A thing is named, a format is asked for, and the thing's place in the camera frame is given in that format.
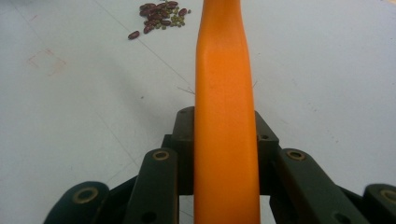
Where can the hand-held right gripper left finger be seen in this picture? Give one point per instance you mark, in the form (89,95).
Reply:
(184,146)

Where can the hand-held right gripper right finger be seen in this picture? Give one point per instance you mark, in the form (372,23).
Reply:
(266,149)

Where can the pile of red and green beans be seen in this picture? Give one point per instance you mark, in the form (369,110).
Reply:
(158,15)

